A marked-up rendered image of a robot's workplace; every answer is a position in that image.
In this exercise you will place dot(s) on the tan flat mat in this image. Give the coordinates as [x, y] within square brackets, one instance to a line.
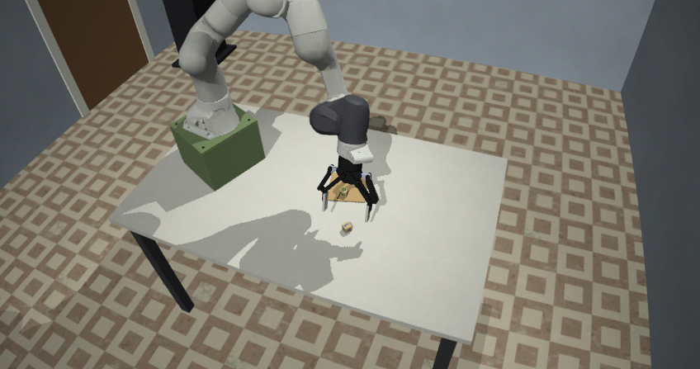
[353, 193]

